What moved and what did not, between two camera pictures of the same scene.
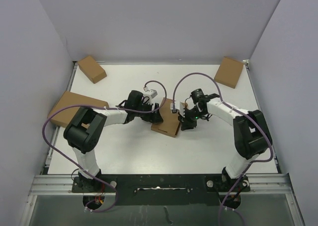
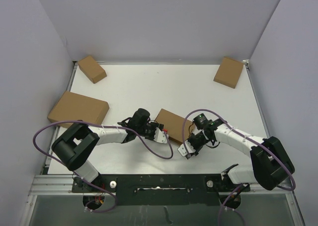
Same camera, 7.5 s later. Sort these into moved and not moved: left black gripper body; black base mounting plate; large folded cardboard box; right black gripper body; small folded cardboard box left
Moved: right black gripper body; left black gripper body
Not moved: black base mounting plate; small folded cardboard box left; large folded cardboard box
